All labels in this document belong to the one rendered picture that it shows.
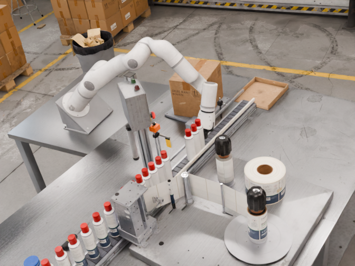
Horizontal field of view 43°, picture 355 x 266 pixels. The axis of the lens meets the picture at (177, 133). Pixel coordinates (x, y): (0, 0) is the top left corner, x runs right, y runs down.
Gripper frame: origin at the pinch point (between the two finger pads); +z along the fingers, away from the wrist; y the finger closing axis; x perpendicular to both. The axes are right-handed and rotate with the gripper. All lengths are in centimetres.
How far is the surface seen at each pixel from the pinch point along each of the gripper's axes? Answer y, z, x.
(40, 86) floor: -313, 55, 123
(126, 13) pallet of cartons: -307, -28, 264
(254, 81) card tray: -13, -18, 82
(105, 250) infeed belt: 2, 37, -82
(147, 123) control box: 0, -20, -54
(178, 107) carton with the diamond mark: -34.8, -4.5, 20.8
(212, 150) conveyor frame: 5.2, 8.4, 1.9
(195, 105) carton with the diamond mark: -22.8, -9.0, 21.7
